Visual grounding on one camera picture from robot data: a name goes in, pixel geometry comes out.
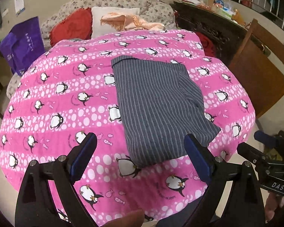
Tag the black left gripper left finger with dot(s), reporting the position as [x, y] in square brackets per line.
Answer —
[35, 205]

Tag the grey pinstriped suit jacket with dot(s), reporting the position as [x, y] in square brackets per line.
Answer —
[159, 105]

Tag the person's right hand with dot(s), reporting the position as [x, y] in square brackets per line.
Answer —
[273, 202]

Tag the person's left hand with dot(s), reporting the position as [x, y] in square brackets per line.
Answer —
[133, 219]

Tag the brown wooden chair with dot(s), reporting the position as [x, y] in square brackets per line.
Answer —
[262, 80]

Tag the pink penguin print quilt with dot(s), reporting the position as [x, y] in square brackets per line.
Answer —
[70, 91]

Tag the dark carved wooden cabinet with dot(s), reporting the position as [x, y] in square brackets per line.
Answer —
[226, 35]

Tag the purple tote bag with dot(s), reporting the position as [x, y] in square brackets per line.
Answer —
[23, 45]

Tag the clutter items on cabinet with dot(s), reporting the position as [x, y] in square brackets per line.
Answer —
[220, 8]

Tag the white pillow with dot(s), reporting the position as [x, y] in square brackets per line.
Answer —
[97, 12]

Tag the red heart shaped pillow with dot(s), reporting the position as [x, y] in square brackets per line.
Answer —
[76, 25]

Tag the peach fringed cloth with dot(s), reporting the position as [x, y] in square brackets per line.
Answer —
[129, 22]

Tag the grey floral bedding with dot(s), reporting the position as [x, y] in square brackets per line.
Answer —
[150, 11]

